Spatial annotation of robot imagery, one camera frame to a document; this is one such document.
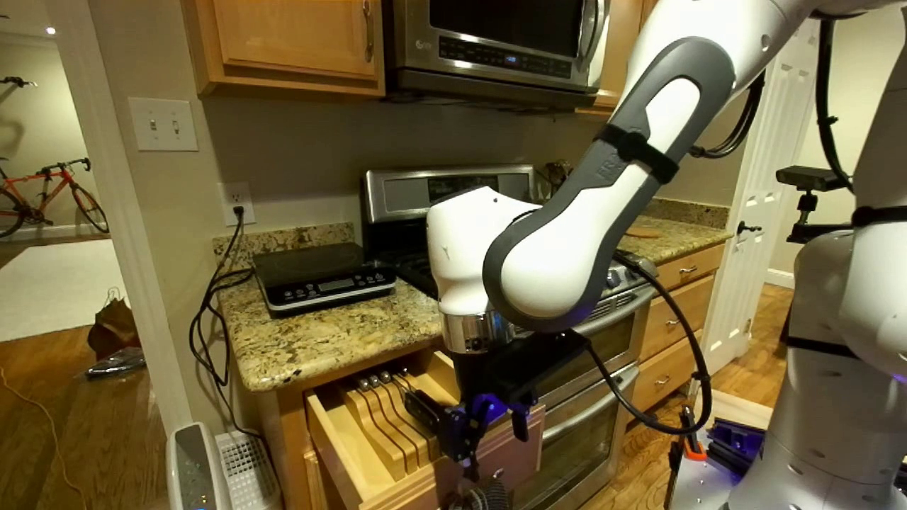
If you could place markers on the white wall outlet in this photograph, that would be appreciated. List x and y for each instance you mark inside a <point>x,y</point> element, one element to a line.
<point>239,200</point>

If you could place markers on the white panel door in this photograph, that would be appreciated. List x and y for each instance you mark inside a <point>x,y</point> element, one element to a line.
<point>755,264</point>

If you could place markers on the purple lit device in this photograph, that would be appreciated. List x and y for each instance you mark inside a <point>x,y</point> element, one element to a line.
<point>740,445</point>

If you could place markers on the wooden knife block insert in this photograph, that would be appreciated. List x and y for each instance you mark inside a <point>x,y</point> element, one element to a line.
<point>392,429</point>

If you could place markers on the stainless steel microwave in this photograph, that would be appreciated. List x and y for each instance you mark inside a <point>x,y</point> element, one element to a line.
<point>499,43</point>

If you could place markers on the red bicycle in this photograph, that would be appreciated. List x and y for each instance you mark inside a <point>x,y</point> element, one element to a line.
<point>59,186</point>

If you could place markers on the round wooden board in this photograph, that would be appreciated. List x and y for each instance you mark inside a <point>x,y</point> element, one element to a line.
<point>648,231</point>

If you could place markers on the deep wooden cabinet drawer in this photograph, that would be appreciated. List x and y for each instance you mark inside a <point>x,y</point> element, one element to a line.
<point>662,376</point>

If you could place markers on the white grille panel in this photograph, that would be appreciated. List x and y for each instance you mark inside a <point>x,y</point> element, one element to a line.
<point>247,471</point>

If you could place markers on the light wooden platform board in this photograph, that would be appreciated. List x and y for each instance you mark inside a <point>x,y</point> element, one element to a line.
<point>740,408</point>

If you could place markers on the medium wooden cabinet drawer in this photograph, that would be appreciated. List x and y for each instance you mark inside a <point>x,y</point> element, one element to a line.
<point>675,318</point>

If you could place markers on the dark bicycle part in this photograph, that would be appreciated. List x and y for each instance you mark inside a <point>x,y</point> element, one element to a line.
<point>12,84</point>

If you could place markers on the dark flat floor item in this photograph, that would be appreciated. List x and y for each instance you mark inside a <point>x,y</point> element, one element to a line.
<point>114,367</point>

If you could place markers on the brown bag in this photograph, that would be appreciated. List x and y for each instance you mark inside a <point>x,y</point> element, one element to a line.
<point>114,326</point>

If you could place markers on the black external camera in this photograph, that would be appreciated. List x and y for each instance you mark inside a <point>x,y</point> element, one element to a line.
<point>808,176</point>

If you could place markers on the white light switch plate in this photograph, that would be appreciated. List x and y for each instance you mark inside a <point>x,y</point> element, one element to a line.
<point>162,122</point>

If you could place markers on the large wooden wall cabinet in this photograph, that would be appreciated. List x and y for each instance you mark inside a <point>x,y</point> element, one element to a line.
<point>293,37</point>

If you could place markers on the black camera stand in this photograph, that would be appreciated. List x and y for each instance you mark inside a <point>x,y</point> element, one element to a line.
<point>808,221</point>

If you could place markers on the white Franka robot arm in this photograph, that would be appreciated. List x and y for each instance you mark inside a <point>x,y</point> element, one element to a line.
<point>662,142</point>

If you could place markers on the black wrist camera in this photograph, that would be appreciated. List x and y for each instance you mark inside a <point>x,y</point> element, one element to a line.
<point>558,357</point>

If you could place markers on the shallow wooden cabinet drawer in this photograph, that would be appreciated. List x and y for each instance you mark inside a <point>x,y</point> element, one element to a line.
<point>695,267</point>

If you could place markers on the stainless steel gas range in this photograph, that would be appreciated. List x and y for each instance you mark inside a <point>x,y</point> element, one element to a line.
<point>407,194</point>

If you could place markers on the black portable induction cooktop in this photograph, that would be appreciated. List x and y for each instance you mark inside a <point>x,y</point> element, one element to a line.
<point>322,274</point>

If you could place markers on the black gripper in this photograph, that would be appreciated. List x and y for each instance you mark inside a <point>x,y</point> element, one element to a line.
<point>492,378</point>

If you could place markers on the orange black clamp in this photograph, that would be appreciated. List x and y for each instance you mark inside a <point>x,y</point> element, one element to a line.
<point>686,456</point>

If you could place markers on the light wooden kitchen drawer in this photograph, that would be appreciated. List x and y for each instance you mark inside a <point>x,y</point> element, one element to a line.
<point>359,463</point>

